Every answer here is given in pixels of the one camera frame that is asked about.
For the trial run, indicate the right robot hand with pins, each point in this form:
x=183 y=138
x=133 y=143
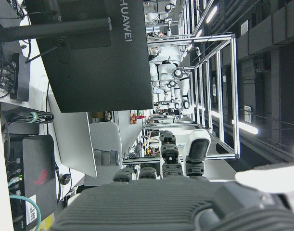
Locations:
x=142 y=207

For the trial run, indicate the small black round device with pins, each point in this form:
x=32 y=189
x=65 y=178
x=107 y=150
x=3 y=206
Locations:
x=65 y=179

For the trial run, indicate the red printed box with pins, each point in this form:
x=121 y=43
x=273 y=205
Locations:
x=133 y=118

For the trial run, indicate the black mini computer red logo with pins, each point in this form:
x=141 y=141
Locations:
x=38 y=163

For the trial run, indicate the white humanoid robot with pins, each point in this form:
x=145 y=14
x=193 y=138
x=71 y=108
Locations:
x=169 y=6
x=184 y=84

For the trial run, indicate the white ceiling light strip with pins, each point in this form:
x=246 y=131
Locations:
x=211 y=14
x=246 y=127

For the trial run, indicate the black Huawei monitor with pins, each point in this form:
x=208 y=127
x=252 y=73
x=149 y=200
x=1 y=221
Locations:
x=99 y=72

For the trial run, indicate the black docking box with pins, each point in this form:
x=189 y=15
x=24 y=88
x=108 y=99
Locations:
x=22 y=79

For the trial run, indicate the aluminium profile frame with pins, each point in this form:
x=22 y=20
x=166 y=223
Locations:
x=234 y=96

